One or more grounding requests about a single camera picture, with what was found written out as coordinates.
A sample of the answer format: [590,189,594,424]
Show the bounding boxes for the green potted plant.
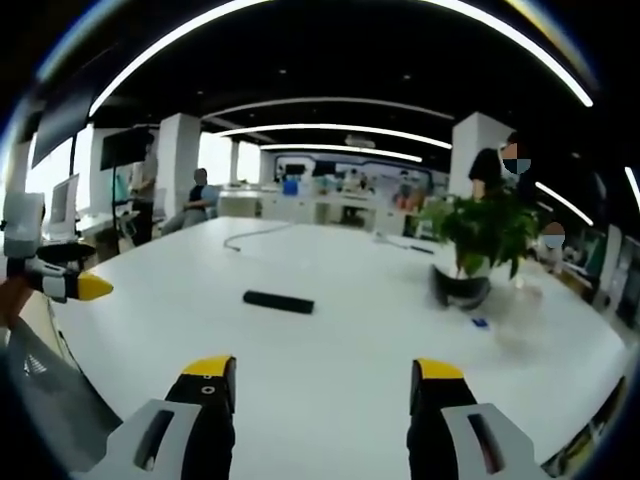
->
[417,192,542,280]

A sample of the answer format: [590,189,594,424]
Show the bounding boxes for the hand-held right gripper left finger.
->
[74,355,238,480]

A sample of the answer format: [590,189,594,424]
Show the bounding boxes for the grey cable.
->
[223,223,292,253]

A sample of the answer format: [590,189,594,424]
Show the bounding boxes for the computer monitor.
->
[49,173,81,226]

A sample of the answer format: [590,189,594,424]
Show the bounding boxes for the clear glass container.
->
[494,279,546,351]

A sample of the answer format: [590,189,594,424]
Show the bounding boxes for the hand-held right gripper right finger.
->
[406,357,551,480]

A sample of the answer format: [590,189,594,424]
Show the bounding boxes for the person's left hand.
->
[0,272,41,331]

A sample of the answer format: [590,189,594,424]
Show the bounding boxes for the white counter cabinets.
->
[218,185,426,236]

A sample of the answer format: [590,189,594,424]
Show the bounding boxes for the grey office chair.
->
[0,289,124,461]

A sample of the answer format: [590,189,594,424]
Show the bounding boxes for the black wall screen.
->
[100,127,155,171]

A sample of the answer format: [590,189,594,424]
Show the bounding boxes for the black remote control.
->
[242,289,316,316]

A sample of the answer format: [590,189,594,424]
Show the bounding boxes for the black plant pot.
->
[430,263,493,310]

